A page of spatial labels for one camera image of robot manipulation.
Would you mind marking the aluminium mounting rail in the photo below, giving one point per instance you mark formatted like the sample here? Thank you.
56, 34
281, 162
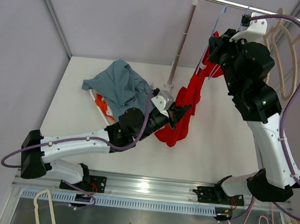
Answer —
137, 193

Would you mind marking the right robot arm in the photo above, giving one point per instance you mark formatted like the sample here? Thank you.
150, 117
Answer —
245, 65

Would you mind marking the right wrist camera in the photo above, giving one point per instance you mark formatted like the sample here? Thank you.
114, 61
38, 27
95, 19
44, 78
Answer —
254, 31

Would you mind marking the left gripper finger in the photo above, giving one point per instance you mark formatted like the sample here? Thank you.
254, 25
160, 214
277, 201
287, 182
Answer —
179, 112
173, 122

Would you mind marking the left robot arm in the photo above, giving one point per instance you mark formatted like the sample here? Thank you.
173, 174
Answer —
44, 155

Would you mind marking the white plastic basket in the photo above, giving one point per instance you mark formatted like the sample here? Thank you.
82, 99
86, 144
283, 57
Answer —
106, 119

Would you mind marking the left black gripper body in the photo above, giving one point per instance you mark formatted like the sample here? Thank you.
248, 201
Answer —
154, 123

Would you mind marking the orange t shirt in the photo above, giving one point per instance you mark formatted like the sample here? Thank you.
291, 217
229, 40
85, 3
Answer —
104, 107

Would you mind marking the red t shirt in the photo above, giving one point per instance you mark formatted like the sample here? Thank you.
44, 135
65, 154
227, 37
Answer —
190, 95

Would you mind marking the blue grey t shirt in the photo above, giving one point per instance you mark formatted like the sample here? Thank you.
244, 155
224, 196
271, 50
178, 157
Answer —
121, 87

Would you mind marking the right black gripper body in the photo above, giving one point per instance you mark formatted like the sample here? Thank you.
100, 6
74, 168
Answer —
226, 52

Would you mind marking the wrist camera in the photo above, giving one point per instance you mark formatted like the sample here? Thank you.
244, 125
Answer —
254, 31
162, 101

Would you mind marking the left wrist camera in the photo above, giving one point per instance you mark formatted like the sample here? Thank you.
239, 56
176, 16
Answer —
162, 101

